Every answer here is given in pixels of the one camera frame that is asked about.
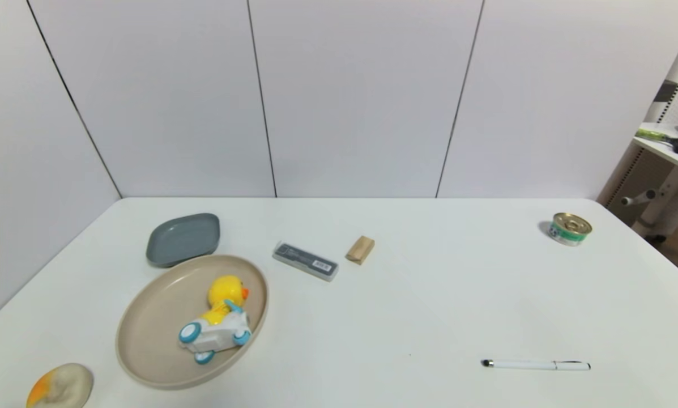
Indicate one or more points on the yellow duck scooter toy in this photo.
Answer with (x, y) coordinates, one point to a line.
(220, 317)

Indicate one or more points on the beige round plate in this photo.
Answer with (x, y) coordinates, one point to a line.
(157, 328)

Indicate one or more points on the small wooden block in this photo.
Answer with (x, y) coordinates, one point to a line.
(360, 250)

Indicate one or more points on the grey pencil lead case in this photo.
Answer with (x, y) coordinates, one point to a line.
(305, 260)

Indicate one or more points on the grey rounded dish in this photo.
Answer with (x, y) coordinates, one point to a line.
(181, 239)

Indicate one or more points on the green label tin can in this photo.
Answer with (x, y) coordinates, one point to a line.
(570, 231)

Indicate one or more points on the white stylus pen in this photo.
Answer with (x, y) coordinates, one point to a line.
(537, 365)

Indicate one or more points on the beige perforated side panel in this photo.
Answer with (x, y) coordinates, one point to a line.
(633, 175)

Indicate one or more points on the green tool on desk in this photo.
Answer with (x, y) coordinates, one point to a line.
(653, 135)

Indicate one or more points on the white orange seashell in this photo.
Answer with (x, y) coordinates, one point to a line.
(64, 387)

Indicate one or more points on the white desk leg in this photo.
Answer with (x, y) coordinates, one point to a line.
(670, 201)

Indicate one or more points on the white side desk top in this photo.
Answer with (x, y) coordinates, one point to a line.
(670, 148)

